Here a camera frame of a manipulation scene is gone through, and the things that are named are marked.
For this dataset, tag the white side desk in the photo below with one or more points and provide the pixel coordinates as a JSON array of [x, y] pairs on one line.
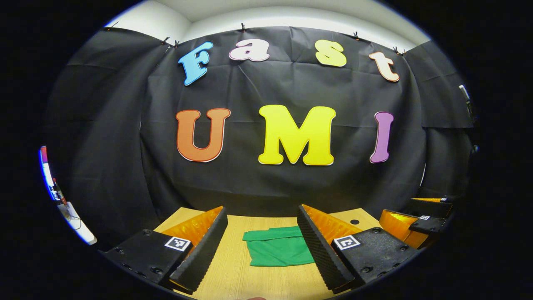
[[81, 231]]

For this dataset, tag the black backdrop cloth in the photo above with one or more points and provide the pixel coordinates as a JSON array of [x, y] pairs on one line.
[[250, 83]]

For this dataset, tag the green T-shirt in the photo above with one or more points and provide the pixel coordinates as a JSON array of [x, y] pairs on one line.
[[279, 250]]

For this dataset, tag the computer monitor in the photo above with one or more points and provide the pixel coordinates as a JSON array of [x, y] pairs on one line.
[[46, 171]]

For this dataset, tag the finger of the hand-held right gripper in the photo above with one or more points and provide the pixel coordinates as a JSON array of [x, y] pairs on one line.
[[429, 225], [429, 207]]

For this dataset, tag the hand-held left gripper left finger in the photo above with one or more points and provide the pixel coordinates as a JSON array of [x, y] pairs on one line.
[[204, 254]]

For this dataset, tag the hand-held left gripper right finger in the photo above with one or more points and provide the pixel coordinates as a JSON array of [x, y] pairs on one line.
[[316, 250]]

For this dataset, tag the grey metal stand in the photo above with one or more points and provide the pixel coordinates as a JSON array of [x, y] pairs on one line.
[[465, 96]]

